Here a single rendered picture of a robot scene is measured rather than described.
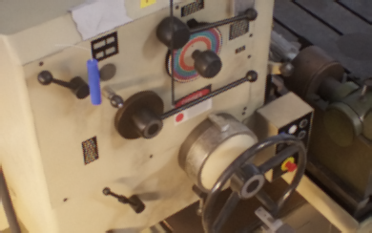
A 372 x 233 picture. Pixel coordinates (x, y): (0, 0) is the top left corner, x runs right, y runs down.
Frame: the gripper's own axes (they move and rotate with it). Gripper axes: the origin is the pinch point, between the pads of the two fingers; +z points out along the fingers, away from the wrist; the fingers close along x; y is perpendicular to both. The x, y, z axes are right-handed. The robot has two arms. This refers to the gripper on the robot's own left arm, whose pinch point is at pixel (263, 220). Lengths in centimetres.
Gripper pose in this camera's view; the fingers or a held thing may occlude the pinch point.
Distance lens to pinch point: 220.0
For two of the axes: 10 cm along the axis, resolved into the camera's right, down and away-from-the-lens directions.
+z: -5.8, -5.6, 5.9
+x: -2.1, -6.0, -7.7
